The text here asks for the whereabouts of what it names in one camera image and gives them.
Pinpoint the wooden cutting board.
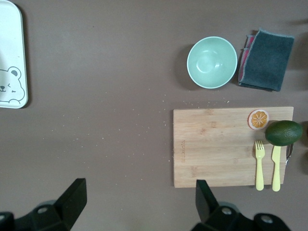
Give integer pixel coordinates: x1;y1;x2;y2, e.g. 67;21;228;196
173;106;295;189

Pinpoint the toy orange slice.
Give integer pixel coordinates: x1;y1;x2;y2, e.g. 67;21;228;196
248;109;270;131

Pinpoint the dark green avocado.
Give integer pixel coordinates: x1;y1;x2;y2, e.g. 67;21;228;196
265;120;303;147

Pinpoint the cream bear print tray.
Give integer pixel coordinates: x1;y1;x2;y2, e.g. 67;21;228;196
0;0;29;109

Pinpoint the small dark metal utensil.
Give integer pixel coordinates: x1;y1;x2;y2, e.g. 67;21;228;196
285;144;294;167

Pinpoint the dark grey folded cloth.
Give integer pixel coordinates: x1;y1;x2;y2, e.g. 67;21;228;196
238;27;295;92

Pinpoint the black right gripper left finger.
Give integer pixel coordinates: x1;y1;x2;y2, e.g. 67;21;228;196
14;178;88;231

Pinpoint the pale green bowl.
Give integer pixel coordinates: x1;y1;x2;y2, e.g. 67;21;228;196
187;36;238;90

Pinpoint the pink folded cloth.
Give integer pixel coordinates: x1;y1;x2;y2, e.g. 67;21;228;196
238;34;257;81

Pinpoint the yellow plastic knife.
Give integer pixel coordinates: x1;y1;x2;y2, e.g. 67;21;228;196
271;145;282;193

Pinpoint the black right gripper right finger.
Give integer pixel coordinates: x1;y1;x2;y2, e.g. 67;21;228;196
192;179;245;231

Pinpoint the yellow plastic fork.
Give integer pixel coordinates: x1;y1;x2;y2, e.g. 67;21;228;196
255;140;266;192

